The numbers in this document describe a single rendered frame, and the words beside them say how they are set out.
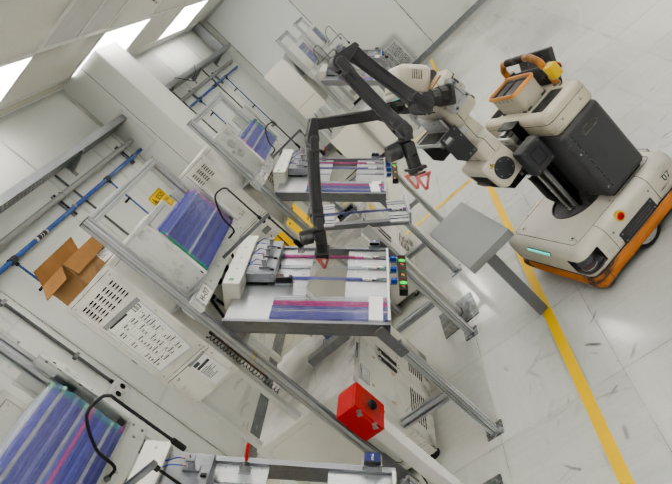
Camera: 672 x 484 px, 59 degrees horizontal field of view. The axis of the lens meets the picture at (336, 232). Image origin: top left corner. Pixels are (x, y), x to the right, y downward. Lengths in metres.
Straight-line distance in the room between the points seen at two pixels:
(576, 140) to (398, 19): 7.62
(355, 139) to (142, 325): 5.11
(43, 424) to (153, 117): 4.45
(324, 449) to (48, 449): 1.52
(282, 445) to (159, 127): 3.76
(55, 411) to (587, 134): 2.29
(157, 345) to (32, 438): 1.07
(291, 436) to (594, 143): 1.91
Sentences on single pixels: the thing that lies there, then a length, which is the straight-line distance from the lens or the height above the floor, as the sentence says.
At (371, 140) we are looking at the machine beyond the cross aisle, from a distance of 7.39.
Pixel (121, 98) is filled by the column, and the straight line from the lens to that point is 6.03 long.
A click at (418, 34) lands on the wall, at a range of 10.26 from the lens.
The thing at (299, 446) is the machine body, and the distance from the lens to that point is 2.98.
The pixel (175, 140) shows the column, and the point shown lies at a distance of 5.97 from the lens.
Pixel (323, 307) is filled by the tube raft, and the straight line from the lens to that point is 2.62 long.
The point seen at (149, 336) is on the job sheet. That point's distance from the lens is 2.72.
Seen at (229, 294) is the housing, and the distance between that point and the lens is 2.74.
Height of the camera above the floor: 1.79
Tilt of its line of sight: 15 degrees down
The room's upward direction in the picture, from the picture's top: 47 degrees counter-clockwise
